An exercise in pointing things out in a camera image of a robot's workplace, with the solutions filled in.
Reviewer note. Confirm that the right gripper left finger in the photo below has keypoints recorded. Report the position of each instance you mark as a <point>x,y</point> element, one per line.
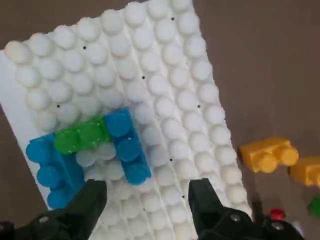
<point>75,215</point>

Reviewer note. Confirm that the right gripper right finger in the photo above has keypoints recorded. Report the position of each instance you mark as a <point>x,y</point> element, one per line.
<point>207,212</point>

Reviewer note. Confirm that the blue three-stud block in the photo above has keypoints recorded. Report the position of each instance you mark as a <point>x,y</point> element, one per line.
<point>50,175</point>
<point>130,150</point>

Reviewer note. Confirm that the green two-stud block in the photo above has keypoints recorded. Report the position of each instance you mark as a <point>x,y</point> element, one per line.
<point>80,137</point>
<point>315,206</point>

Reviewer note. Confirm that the yellow two-stud block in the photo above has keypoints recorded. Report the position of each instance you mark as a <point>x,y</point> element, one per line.
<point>307,172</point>
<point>262,152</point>

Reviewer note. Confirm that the white pen red cap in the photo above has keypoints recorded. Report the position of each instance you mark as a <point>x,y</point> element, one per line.
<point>277,213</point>

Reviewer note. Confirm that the white studded baseplate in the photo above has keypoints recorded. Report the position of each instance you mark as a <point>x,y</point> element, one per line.
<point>175,75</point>

